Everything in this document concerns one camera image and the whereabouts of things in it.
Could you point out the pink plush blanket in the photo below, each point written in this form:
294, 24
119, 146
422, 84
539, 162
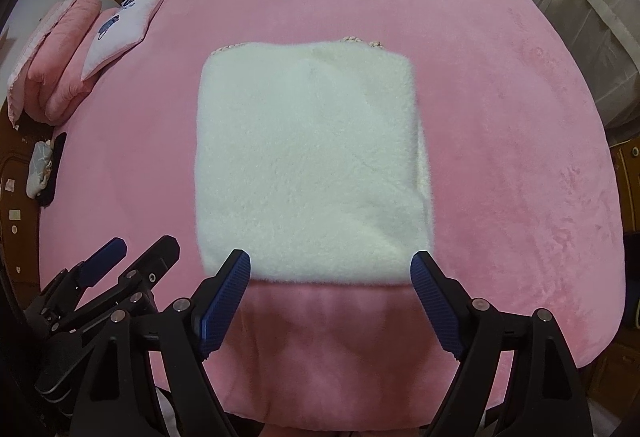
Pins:
500, 117

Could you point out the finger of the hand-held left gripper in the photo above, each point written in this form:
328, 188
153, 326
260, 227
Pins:
150, 262
102, 259

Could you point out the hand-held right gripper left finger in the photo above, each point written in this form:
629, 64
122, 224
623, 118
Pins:
225, 302

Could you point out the white soft toy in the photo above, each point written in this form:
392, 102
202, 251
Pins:
39, 167

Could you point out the wooden cabinet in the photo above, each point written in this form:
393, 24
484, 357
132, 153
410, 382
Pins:
627, 187

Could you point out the black cloth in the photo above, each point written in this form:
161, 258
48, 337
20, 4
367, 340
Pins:
54, 167

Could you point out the white fluffy jacket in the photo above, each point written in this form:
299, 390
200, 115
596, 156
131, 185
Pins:
310, 157

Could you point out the wooden headboard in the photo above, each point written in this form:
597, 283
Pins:
20, 237

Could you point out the white pillow with blue print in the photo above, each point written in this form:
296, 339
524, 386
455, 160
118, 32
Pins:
120, 32

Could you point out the pink folded quilt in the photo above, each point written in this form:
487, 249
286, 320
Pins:
67, 67

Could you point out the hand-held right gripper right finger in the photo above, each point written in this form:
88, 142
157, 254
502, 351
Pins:
435, 307

